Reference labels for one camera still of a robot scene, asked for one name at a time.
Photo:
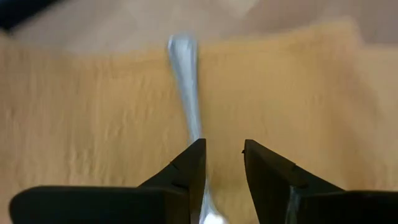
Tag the orange cloth towel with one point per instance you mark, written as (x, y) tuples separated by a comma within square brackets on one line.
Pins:
[(93, 109)]

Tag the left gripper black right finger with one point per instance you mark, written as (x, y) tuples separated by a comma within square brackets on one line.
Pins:
[(326, 208)]

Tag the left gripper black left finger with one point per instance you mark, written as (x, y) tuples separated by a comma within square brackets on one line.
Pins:
[(109, 207)]

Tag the silver spoon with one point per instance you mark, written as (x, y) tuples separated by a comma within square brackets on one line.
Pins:
[(186, 77)]

